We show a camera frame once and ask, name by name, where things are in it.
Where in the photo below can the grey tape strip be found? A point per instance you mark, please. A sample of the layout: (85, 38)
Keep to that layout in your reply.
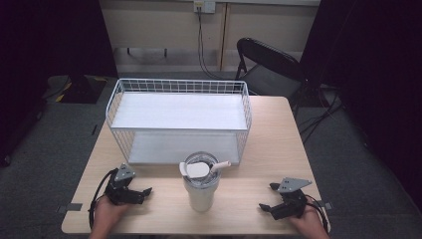
(69, 207)
(326, 205)

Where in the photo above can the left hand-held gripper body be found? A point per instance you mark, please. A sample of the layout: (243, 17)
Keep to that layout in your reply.
(119, 194)

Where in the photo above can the person's right hand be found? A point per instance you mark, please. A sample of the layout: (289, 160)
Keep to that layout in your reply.
(307, 221)

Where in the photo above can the person's left hand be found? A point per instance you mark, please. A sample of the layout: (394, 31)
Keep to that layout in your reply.
(107, 212)

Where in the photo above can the white tumbler cup with straw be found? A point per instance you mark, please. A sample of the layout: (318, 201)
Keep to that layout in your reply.
(200, 189)

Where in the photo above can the white wall socket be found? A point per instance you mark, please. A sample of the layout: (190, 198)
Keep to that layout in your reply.
(204, 6)

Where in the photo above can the black curtain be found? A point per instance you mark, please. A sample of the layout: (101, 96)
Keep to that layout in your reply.
(375, 66)
(40, 49)

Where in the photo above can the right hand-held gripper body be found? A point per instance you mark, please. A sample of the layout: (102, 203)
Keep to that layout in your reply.
(292, 204)

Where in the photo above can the black folding chair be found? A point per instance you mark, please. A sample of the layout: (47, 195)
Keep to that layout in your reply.
(272, 76)

